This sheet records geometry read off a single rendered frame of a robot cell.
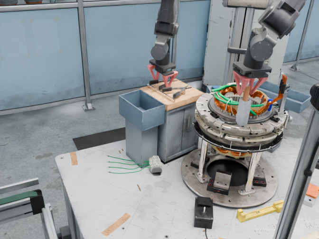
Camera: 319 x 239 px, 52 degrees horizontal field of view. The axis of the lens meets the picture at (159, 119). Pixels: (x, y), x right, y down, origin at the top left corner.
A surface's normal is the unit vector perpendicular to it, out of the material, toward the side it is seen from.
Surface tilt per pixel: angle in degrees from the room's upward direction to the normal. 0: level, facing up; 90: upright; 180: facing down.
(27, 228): 0
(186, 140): 90
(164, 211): 0
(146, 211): 0
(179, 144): 90
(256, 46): 93
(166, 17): 114
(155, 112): 90
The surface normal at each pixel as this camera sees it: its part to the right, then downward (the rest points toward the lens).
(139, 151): -0.80, 0.28
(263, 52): -0.21, 0.52
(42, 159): 0.04, -0.87
